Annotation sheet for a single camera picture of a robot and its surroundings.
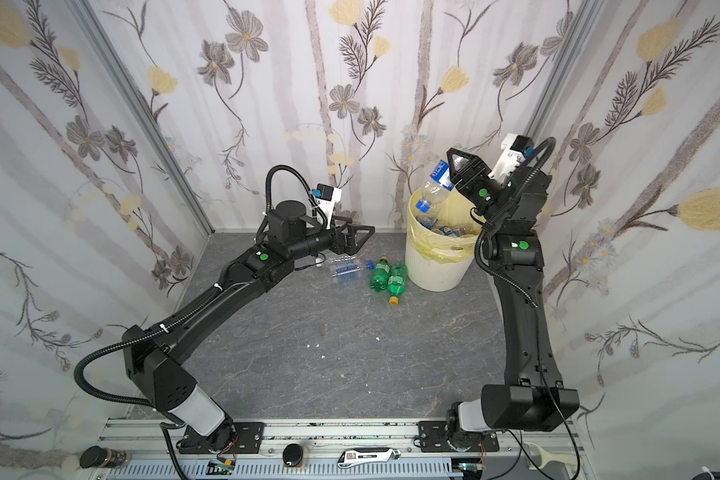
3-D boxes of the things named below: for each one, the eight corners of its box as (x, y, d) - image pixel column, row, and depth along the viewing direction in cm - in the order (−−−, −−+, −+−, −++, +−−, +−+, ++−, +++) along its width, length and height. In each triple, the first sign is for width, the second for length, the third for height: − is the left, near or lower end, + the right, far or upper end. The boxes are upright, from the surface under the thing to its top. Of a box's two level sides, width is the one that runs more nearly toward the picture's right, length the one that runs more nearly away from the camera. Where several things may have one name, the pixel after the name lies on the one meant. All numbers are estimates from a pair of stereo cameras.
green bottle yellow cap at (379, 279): (369, 293, 104) (369, 284, 100) (376, 263, 112) (377, 254, 108) (384, 295, 103) (385, 287, 99) (390, 266, 112) (391, 257, 107)
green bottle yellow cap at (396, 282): (388, 306, 101) (389, 298, 97) (386, 273, 110) (387, 264, 106) (407, 306, 101) (409, 298, 97) (404, 273, 110) (405, 264, 106)
